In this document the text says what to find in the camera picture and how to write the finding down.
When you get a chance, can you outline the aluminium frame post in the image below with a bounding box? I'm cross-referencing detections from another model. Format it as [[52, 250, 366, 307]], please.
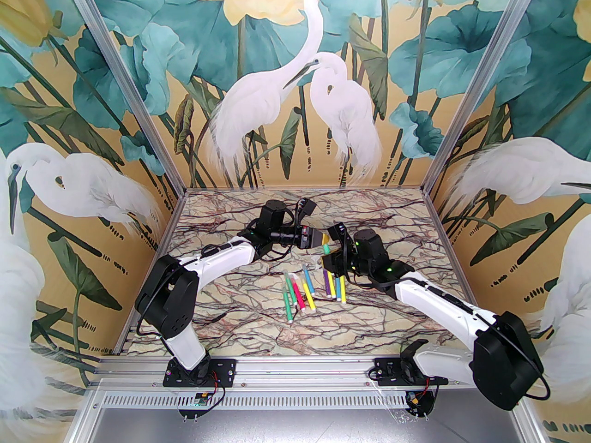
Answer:
[[422, 0, 545, 192], [60, 0, 187, 192]]

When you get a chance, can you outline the slotted aluminium cable tray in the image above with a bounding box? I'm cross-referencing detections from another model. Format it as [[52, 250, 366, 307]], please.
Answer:
[[92, 392, 462, 410]]

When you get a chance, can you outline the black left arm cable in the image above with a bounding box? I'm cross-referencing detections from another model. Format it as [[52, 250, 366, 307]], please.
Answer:
[[138, 243, 241, 340]]

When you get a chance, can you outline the black board bracket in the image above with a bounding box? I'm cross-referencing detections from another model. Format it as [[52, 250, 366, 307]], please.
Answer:
[[401, 388, 437, 419]]

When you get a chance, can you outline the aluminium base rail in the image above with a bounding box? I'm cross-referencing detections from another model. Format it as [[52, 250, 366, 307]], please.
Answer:
[[90, 356, 527, 392]]

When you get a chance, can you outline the grey metal panel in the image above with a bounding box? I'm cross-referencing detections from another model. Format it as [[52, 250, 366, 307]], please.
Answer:
[[69, 408, 514, 443]]

